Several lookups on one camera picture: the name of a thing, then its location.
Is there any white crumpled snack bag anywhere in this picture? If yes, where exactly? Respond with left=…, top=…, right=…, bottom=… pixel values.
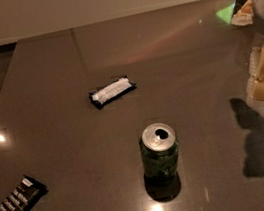
left=231, top=0, right=254, bottom=26

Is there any green soda can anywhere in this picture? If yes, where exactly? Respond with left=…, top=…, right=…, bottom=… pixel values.
left=139, top=123, right=180, bottom=184

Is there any black snack bar wrapper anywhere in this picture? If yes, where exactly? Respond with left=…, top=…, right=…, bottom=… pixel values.
left=0, top=176, right=49, bottom=211

